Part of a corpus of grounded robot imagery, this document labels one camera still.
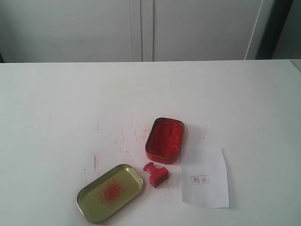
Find gold metal tin lid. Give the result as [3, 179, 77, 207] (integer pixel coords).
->
[76, 164, 144, 224]

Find red ink pad tin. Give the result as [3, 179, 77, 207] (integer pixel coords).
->
[145, 117, 185, 165]

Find white cabinet doors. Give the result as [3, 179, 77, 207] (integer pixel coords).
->
[0, 0, 273, 63]

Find red rubber stamp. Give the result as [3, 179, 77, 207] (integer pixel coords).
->
[143, 162, 169, 188]

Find dark vertical post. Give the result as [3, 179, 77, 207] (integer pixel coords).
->
[255, 0, 293, 60]

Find white paper sheet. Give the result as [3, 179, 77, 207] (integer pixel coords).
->
[181, 145, 230, 208]

